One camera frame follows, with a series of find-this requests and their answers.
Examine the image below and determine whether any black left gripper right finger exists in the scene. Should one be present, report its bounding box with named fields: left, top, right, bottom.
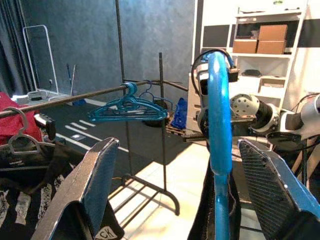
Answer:
left=236, top=138, right=320, bottom=240

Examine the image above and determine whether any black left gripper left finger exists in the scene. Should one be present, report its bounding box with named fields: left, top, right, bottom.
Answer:
left=31, top=136, right=120, bottom=240

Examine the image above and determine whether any blue plastic hanger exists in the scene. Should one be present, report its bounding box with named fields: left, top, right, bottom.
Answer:
left=206, top=51, right=234, bottom=240
left=138, top=79, right=169, bottom=112
left=86, top=82, right=169, bottom=124

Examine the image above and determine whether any black garment white lettering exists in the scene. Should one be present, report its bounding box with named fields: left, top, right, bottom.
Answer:
left=94, top=149, right=251, bottom=240

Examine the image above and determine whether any grey plastic hanger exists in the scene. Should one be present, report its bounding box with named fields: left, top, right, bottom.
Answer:
left=0, top=106, right=57, bottom=155

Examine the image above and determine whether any wooden pallet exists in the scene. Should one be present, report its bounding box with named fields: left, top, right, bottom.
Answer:
left=164, top=124, right=191, bottom=137

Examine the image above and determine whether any blue plastic bag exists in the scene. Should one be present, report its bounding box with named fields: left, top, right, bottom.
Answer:
left=171, top=97, right=188, bottom=130

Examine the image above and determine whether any white drawer cabinet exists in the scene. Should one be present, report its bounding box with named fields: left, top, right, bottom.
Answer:
left=186, top=74, right=201, bottom=132

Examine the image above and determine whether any black metal clothes rack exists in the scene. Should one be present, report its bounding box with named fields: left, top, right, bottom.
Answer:
left=0, top=0, right=190, bottom=217

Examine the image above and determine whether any black round object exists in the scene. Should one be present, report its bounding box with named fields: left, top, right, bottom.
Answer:
left=142, top=98, right=174, bottom=129

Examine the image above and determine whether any blue mop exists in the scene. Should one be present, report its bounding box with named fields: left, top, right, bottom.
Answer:
left=66, top=63, right=86, bottom=106

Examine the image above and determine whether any small black shelf item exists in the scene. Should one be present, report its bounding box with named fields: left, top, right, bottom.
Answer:
left=241, top=69, right=262, bottom=77

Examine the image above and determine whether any small grey floor device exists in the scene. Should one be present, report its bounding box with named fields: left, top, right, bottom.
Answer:
left=14, top=90, right=45, bottom=105

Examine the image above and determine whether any red garment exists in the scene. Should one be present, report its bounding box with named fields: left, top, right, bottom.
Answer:
left=0, top=91, right=43, bottom=146

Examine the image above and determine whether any brown cardboard box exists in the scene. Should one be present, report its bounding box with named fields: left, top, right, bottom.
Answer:
left=258, top=24, right=288, bottom=42
left=256, top=40, right=287, bottom=55
left=232, top=39, right=258, bottom=54

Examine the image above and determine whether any white shelf unit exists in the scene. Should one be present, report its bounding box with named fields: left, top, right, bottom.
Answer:
left=228, top=6, right=308, bottom=111

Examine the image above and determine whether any dark curtain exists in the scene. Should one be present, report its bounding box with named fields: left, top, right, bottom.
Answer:
left=0, top=0, right=38, bottom=95

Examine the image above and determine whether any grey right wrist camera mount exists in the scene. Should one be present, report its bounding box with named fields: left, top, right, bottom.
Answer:
left=195, top=63, right=240, bottom=132

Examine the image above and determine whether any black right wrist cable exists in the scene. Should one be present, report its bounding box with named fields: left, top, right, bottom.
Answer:
left=191, top=49, right=232, bottom=88

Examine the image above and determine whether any white tubular rack frame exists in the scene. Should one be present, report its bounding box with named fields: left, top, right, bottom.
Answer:
left=22, top=24, right=60, bottom=95

